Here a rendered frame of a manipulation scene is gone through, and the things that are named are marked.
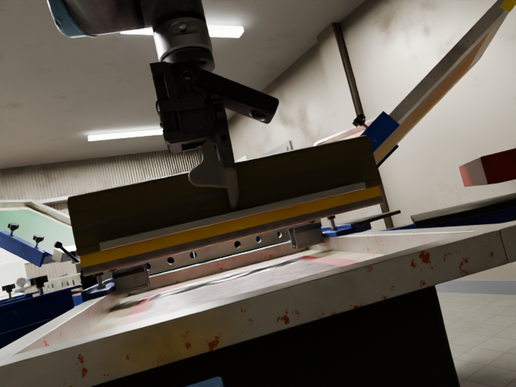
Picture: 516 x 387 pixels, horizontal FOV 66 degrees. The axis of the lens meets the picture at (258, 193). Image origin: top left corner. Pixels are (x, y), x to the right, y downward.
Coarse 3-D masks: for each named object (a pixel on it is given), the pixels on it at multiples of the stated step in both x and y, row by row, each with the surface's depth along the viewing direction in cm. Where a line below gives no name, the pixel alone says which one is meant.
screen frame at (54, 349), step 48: (336, 240) 91; (384, 240) 69; (432, 240) 55; (480, 240) 42; (144, 288) 107; (288, 288) 38; (336, 288) 39; (384, 288) 40; (48, 336) 47; (96, 336) 36; (144, 336) 36; (192, 336) 36; (240, 336) 37; (0, 384) 33; (48, 384) 34; (96, 384) 34
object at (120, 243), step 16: (320, 192) 52; (336, 192) 52; (352, 192) 55; (256, 208) 50; (272, 208) 51; (192, 224) 49; (208, 224) 49; (112, 240) 47; (128, 240) 47; (144, 240) 48
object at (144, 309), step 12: (216, 276) 101; (168, 288) 100; (204, 288) 82; (216, 288) 78; (228, 288) 74; (240, 288) 70; (144, 300) 86; (156, 300) 81; (168, 300) 76; (180, 300) 72; (192, 300) 69; (204, 300) 66; (216, 300) 63; (132, 312) 73; (144, 312) 69; (156, 312) 66; (168, 312) 63; (120, 324) 62
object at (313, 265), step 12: (264, 264) 102; (300, 264) 84; (312, 264) 79; (324, 264) 75; (336, 264) 71; (348, 264) 68; (252, 276) 83; (264, 276) 78; (276, 276) 74; (288, 276) 70; (300, 276) 67; (252, 288) 67
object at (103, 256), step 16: (368, 192) 56; (288, 208) 53; (304, 208) 54; (320, 208) 54; (224, 224) 52; (240, 224) 52; (256, 224) 52; (160, 240) 50; (176, 240) 50; (192, 240) 51; (80, 256) 48; (96, 256) 49; (112, 256) 49
